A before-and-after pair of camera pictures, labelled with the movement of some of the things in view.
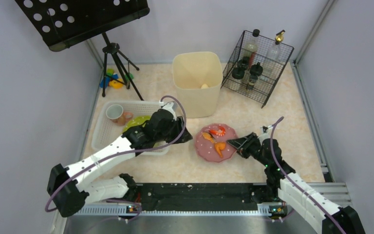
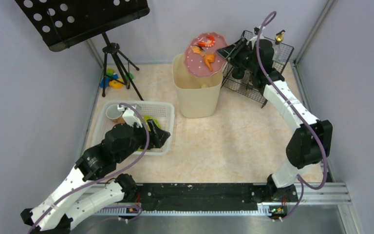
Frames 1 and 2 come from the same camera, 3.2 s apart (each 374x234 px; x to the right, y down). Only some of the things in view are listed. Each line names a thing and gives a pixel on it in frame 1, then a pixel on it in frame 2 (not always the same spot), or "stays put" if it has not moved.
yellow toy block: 116,84 stays put
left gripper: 177,133 -> 152,136
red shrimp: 220,132 -> 210,42
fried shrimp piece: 208,136 -> 198,50
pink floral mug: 115,112 stays put
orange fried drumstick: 219,146 -> 208,59
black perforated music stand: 64,24 stays put
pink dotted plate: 206,149 -> 195,62
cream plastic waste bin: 198,76 stays put
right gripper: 248,146 -> 238,52
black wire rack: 253,66 stays put
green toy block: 110,71 stays put
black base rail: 199,197 stays put
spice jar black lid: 238,72 stays put
